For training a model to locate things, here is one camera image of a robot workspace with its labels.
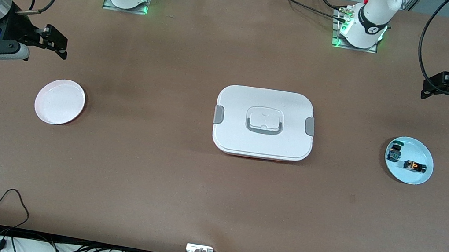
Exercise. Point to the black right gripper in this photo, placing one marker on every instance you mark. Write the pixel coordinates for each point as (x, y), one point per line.
(17, 29)

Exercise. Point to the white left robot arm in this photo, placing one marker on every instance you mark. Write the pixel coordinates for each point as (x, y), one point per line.
(371, 19)

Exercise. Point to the pale pink round plate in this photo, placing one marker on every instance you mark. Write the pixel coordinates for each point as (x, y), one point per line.
(60, 102)

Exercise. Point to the light blue round plate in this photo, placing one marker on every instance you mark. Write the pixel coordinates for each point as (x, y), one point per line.
(411, 174)

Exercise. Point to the white lunch box with lid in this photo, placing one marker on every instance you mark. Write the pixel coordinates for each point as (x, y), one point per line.
(266, 105)

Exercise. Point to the blue black push-button switch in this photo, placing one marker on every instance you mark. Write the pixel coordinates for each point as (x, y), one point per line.
(394, 153)

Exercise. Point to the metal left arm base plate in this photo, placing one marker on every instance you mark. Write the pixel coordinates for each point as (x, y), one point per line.
(339, 44)

